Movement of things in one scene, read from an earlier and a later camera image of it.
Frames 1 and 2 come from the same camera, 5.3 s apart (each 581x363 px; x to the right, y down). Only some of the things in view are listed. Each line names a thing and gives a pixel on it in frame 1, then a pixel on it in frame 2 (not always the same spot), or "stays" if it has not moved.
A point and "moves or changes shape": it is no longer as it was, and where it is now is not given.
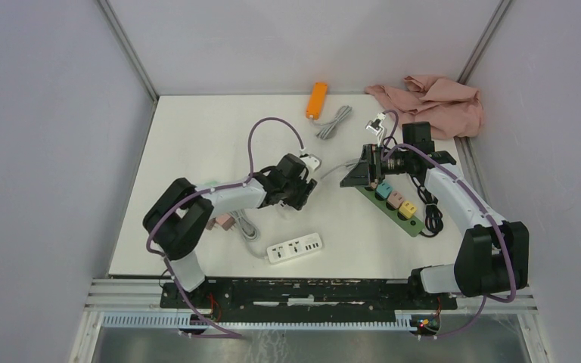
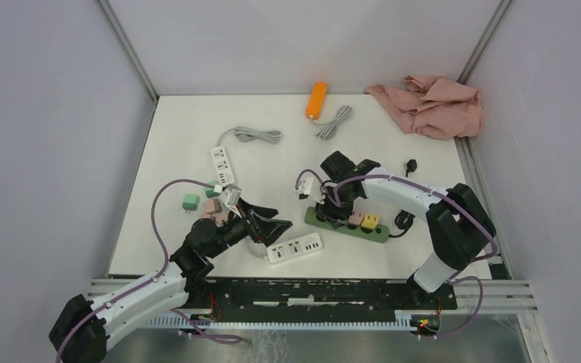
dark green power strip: (414, 226) moves or changes shape
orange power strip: (316, 101) stays
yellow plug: (407, 209) moves or changes shape
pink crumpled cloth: (454, 110) stays
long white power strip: (294, 248) stays
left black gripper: (306, 186) to (267, 231)
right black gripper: (365, 172) to (326, 210)
